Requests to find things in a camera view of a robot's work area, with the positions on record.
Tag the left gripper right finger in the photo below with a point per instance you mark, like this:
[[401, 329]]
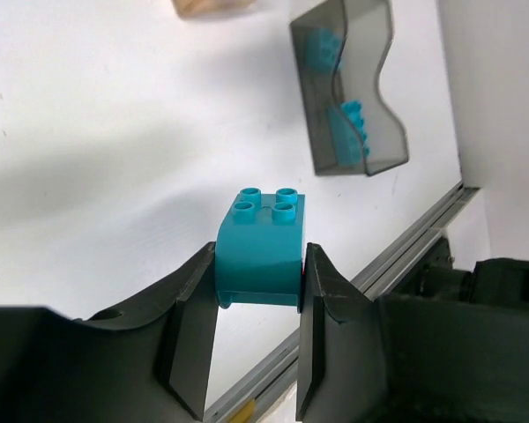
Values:
[[402, 358]]

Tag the teal frog oval lego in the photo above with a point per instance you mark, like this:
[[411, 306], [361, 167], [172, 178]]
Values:
[[259, 251]]

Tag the small teal square lego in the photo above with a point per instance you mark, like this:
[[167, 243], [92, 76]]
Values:
[[322, 47]]

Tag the smoky grey container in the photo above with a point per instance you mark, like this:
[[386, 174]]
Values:
[[368, 31]]

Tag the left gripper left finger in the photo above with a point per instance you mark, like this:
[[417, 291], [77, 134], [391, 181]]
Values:
[[145, 359]]

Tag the orange transparent container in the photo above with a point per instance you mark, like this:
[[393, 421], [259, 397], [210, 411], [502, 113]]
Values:
[[189, 9]]

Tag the teal lego brick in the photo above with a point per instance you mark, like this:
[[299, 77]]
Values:
[[349, 137]]

